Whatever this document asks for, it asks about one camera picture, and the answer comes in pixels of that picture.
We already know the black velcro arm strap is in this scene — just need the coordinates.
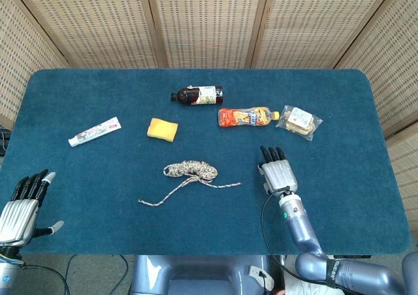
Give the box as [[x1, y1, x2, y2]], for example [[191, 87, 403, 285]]
[[325, 258, 344, 289]]

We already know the black left hand cable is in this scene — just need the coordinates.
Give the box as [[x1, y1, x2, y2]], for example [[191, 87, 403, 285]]
[[19, 264, 71, 295]]

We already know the speckled beige braided rope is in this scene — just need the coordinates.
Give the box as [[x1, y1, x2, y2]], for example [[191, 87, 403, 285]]
[[137, 160, 242, 208]]

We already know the yellow green scrubbing sponge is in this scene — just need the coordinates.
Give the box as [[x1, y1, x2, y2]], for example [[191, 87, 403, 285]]
[[146, 117, 179, 143]]

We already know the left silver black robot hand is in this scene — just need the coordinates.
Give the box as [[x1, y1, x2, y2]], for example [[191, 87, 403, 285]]
[[0, 168, 65, 247]]

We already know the woven rattan screen panel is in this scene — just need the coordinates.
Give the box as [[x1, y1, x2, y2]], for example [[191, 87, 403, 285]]
[[334, 0, 418, 138], [8, 0, 169, 69], [0, 0, 71, 129], [248, 0, 401, 69], [385, 121, 418, 240], [143, 0, 272, 69]]

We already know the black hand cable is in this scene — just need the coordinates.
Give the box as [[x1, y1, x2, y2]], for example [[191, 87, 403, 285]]
[[19, 264, 71, 295], [260, 186, 329, 285]]

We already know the black right hand cable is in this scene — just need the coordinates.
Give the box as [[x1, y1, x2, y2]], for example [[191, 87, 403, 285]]
[[260, 186, 329, 285]]

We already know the white cloth bundle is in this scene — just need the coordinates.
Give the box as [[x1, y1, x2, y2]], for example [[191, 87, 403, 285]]
[[283, 280, 330, 295]]

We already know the white floral toothpaste tube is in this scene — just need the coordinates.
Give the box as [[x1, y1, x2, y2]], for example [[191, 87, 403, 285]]
[[67, 116, 122, 148]]

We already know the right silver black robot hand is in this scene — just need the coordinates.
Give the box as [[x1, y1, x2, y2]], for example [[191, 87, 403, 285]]
[[257, 146, 299, 194]]

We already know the blue-grey robot torso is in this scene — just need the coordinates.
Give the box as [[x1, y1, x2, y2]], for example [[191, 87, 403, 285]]
[[129, 255, 287, 295]]

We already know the blue floor cable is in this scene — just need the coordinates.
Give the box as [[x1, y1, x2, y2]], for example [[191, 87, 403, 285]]
[[63, 255, 129, 295]]

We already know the clear bag of pastries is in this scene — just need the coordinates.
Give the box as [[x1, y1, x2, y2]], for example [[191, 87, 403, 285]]
[[276, 104, 324, 142]]

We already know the white connector tag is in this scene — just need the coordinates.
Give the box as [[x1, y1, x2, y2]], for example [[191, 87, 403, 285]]
[[249, 264, 275, 291]]

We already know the black device on floor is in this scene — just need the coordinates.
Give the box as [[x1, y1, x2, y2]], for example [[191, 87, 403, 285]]
[[0, 127, 13, 157]]

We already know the blue carpet table cover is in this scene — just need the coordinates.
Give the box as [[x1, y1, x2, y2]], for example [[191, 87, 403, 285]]
[[0, 68, 412, 256]]

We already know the dark iced tea bottle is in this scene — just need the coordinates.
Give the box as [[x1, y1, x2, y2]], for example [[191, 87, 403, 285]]
[[170, 85, 224, 106]]

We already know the orange juice plastic bottle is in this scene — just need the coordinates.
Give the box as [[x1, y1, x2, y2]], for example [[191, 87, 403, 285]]
[[217, 106, 281, 128]]

